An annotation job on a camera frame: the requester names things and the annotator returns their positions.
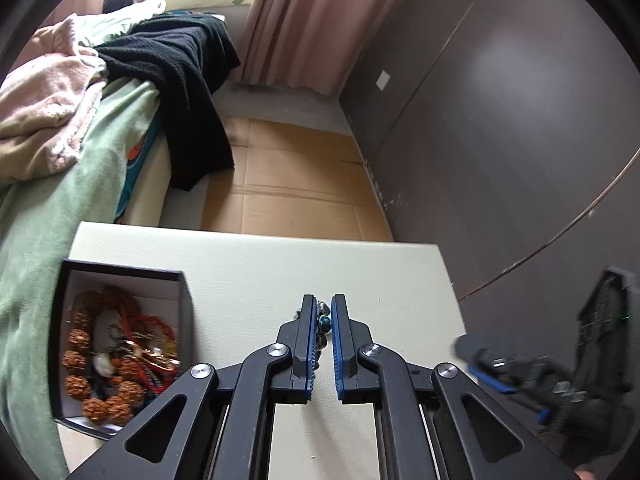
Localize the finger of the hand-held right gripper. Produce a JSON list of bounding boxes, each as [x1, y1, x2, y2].
[[452, 334, 518, 396]]

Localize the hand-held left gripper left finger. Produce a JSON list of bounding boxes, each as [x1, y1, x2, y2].
[[65, 295, 318, 480]]

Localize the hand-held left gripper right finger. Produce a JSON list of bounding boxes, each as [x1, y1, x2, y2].
[[331, 294, 573, 480]]

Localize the blue bead bracelet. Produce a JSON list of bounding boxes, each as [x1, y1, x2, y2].
[[295, 300, 333, 371]]

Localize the black gift box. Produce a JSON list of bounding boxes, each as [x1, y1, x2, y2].
[[50, 258, 195, 441]]

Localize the red cord bracelet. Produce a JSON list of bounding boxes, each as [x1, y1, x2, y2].
[[112, 314, 181, 395]]

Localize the brown bead bracelet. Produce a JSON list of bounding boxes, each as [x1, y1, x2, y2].
[[61, 285, 146, 423]]

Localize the flattened cardboard sheets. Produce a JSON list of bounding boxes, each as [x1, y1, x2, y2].
[[200, 115, 393, 242]]

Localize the grey wardrobe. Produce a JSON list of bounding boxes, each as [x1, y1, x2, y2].
[[340, 0, 640, 341]]

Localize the bed with green sheet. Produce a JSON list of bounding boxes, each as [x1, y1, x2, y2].
[[0, 80, 176, 480]]

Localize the black knit blanket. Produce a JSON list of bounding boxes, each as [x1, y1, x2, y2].
[[95, 12, 242, 192]]

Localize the pink curtain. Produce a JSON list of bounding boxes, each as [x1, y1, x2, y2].
[[242, 0, 416, 97]]

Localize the pink fleece blanket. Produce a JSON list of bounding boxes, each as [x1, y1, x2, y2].
[[0, 12, 108, 181]]

